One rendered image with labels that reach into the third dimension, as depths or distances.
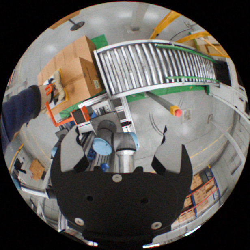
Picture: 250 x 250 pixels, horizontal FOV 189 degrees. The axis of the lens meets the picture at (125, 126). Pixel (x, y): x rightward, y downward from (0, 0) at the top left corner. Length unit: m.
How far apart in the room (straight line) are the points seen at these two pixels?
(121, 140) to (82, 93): 0.49
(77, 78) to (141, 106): 1.31
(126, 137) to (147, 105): 1.32
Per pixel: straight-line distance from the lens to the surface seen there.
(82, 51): 1.29
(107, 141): 0.48
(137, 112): 1.73
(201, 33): 1.28
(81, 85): 0.74
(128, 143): 0.46
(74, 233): 0.28
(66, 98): 0.68
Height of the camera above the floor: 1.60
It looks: 60 degrees down
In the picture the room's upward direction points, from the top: 178 degrees clockwise
